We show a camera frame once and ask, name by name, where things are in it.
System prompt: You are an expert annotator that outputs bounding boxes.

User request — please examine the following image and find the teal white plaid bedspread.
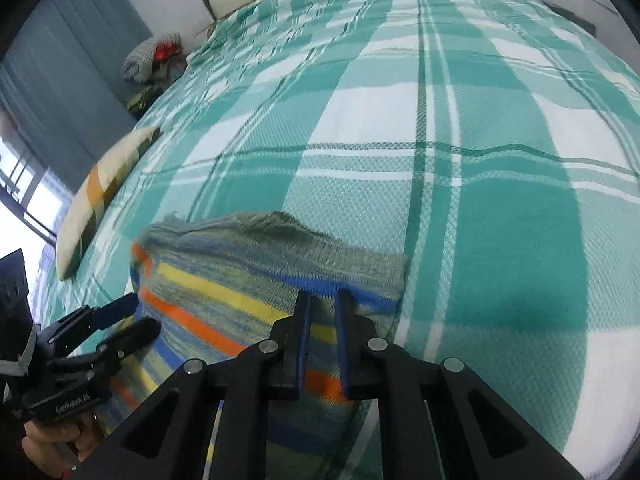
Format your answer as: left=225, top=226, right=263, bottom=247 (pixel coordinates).
left=46, top=0, right=639, bottom=479

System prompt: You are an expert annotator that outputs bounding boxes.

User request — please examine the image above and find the cream striped pillow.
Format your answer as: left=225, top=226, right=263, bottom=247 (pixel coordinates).
left=55, top=126, right=160, bottom=282

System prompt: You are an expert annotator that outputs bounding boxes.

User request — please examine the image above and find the pile of clothes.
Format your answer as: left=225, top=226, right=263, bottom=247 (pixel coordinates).
left=120, top=32, right=186, bottom=119

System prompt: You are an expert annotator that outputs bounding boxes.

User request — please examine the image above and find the grey blue curtain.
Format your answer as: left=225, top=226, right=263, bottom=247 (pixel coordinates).
left=1, top=0, right=151, bottom=191

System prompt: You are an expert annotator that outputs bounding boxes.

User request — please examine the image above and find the black framed window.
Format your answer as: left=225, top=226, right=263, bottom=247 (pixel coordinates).
left=1, top=110, right=70, bottom=322

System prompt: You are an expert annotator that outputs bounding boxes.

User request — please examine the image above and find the person's left hand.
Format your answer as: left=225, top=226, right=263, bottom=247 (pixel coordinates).
left=21, top=412, right=103, bottom=479

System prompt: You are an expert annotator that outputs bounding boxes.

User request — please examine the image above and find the multicolour striped knit sweater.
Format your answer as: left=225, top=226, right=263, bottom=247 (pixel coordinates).
left=96, top=211, right=407, bottom=479

